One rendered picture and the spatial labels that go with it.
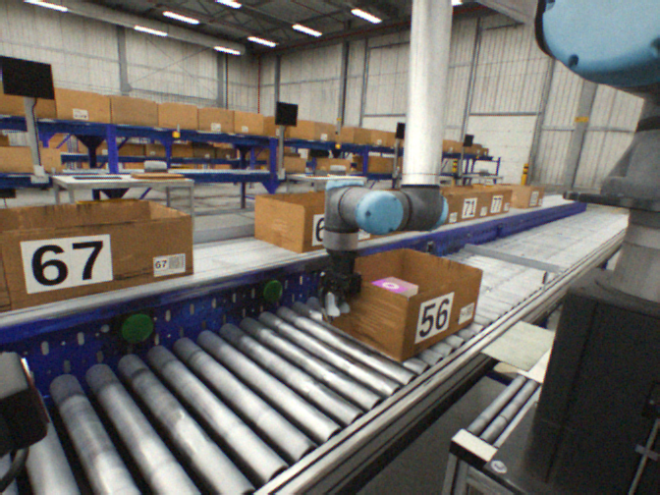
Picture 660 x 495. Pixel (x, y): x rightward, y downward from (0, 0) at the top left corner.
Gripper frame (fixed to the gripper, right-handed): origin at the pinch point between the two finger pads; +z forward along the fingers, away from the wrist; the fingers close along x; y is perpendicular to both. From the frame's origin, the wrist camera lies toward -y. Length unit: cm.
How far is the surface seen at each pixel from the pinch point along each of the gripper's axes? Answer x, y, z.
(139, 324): -41.2, -21.2, -2.1
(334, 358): -6.8, 9.1, 5.9
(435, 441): 70, 6, 80
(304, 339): -6.4, -2.3, 5.6
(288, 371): -19.3, 6.5, 5.6
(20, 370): -66, 34, -28
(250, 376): -26.5, 2.1, 6.0
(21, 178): -12, -451, 5
